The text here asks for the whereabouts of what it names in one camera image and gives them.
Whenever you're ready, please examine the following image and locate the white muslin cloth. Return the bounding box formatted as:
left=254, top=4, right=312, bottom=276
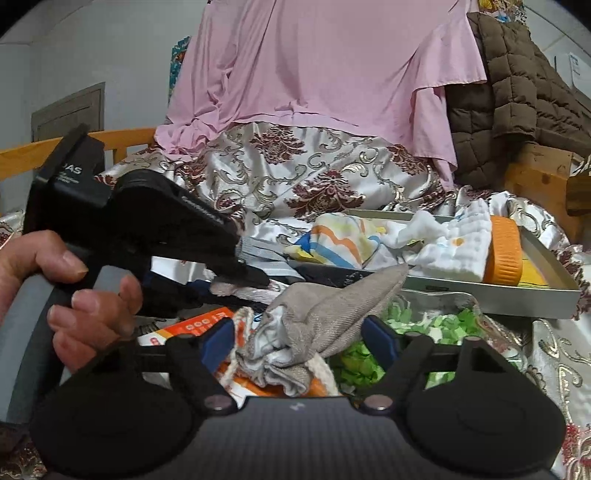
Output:
left=383, top=198, right=491, bottom=282

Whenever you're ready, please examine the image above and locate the brown quilted jacket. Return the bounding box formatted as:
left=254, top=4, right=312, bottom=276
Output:
left=445, top=11, right=591, bottom=188

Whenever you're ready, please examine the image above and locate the green speckled cloth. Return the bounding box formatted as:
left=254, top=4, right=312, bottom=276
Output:
left=323, top=300, right=485, bottom=398

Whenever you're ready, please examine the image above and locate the person's left hand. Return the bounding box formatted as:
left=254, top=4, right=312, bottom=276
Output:
left=0, top=230, right=144, bottom=374

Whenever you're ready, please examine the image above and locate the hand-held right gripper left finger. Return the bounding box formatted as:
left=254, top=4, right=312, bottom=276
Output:
left=69, top=318, right=238, bottom=412

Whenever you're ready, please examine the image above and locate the grey door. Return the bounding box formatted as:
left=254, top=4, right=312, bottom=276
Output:
left=31, top=82, right=106, bottom=144

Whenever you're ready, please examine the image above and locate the orange white packet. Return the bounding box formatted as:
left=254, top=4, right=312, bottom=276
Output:
left=136, top=307, right=236, bottom=352

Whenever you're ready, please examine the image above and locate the white air conditioner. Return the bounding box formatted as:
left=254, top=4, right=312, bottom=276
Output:
left=554, top=46, right=591, bottom=93

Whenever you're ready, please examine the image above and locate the blue wall poster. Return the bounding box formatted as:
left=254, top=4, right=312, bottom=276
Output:
left=168, top=37, right=192, bottom=104

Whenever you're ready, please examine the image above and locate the pink terry cloth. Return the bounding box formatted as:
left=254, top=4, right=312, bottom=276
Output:
left=210, top=281, right=282, bottom=305

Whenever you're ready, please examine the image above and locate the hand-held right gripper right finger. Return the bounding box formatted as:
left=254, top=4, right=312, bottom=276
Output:
left=359, top=315, right=532, bottom=412

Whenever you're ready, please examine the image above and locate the beige drawstring cloth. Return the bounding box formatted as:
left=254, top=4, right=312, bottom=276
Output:
left=235, top=264, right=409, bottom=398

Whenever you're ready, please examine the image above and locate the pink bed sheet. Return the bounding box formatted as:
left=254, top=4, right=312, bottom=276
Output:
left=154, top=0, right=489, bottom=192

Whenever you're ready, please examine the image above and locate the wooden bed frame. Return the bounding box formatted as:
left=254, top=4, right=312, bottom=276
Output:
left=0, top=128, right=591, bottom=241

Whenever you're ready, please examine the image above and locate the grey striped cloth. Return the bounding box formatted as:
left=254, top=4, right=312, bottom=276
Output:
left=240, top=237, right=305, bottom=284

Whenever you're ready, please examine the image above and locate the grey metal tray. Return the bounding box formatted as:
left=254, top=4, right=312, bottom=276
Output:
left=342, top=209, right=583, bottom=319

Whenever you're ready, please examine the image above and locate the floral satin blanket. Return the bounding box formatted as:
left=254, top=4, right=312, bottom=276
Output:
left=0, top=122, right=591, bottom=480

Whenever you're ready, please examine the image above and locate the colourful wall poster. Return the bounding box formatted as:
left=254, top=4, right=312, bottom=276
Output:
left=478, top=0, right=513, bottom=21

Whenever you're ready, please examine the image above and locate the dark grey cloth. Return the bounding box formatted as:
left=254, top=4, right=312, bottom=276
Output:
left=295, top=263, right=384, bottom=289

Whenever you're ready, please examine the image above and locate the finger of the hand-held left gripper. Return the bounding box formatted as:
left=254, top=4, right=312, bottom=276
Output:
left=136, top=272, right=218, bottom=320
left=148, top=249, right=271, bottom=291

